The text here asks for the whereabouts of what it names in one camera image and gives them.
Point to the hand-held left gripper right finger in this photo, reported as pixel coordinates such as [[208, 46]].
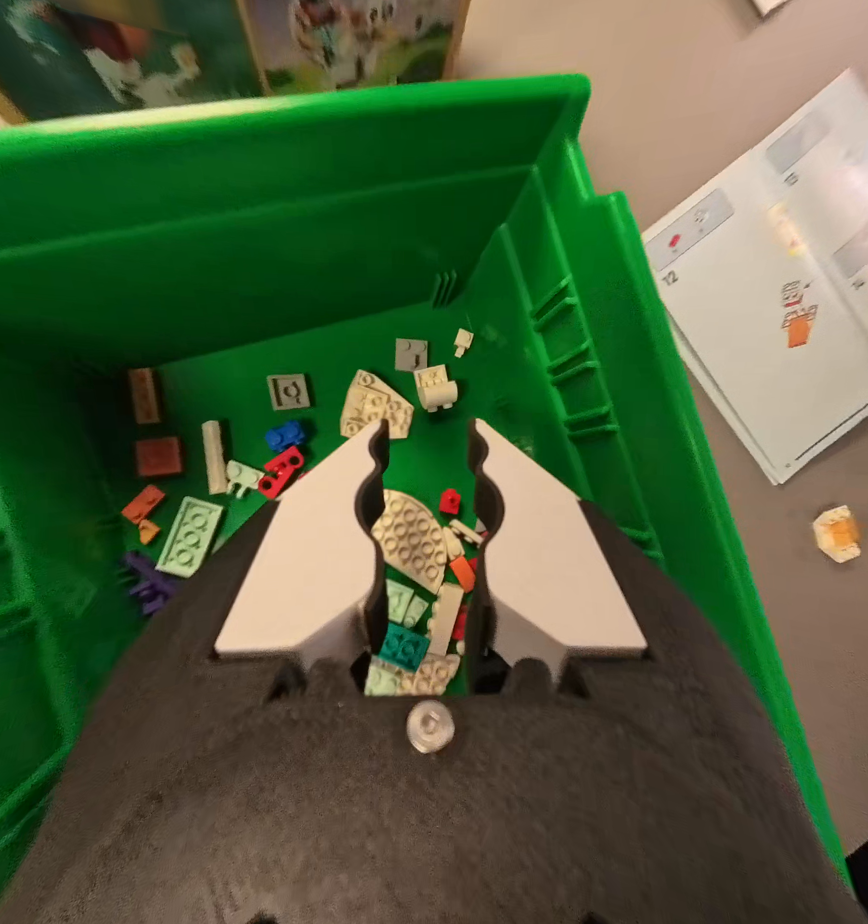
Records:
[[549, 577]]

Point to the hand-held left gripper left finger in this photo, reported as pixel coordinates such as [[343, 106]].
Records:
[[304, 570]]

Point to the pile of lego pieces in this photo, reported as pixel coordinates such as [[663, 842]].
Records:
[[412, 538]]

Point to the green plastic bin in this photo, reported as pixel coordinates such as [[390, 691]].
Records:
[[260, 216]]

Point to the open lego instruction booklet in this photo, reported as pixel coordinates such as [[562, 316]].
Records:
[[730, 361]]

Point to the small orange white lego build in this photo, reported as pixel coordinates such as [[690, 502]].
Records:
[[837, 534]]

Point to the colourful lego set box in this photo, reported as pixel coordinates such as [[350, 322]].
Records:
[[332, 43]]

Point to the white paper sheet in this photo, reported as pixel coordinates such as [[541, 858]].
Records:
[[768, 6]]

